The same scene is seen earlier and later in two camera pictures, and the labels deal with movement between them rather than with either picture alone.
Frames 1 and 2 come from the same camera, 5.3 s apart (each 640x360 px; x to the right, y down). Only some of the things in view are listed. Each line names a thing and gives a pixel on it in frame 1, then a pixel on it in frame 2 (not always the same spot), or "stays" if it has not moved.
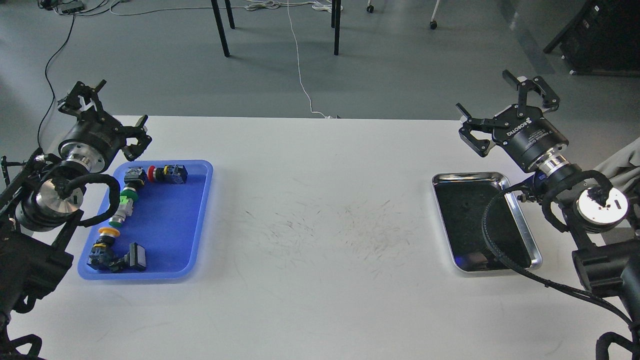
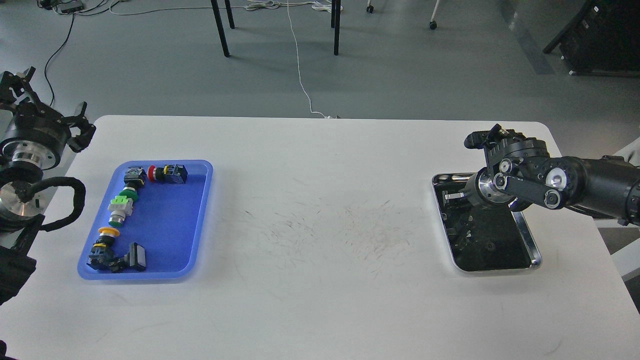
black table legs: (335, 15) stays
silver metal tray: (462, 197) stays
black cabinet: (601, 37) stays
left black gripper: (96, 137) → (41, 133)
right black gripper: (524, 131) → (488, 187)
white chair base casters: (433, 25) stays
